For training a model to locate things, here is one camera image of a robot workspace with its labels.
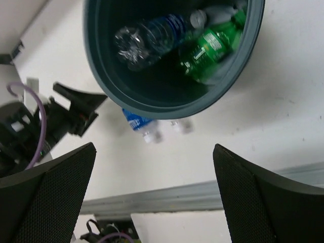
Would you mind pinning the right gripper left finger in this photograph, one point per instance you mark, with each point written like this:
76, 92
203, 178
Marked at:
42, 204

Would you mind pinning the clear bottle blue label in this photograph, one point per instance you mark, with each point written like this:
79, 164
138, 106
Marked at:
144, 43
147, 127

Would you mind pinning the aluminium front frame rail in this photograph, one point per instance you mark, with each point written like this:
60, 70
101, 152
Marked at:
202, 196

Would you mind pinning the clear unlabelled plastic bottle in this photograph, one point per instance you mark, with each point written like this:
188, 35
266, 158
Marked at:
183, 125

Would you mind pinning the dark teal plastic bin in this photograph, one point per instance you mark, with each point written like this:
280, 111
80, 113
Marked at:
159, 91

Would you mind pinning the green plastic soda bottle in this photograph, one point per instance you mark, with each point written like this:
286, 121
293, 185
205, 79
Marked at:
203, 59

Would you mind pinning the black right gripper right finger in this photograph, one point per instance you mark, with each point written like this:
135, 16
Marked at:
262, 206

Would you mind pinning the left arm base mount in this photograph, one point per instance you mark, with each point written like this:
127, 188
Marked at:
97, 229

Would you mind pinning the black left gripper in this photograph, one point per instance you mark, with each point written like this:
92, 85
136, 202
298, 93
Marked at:
29, 136

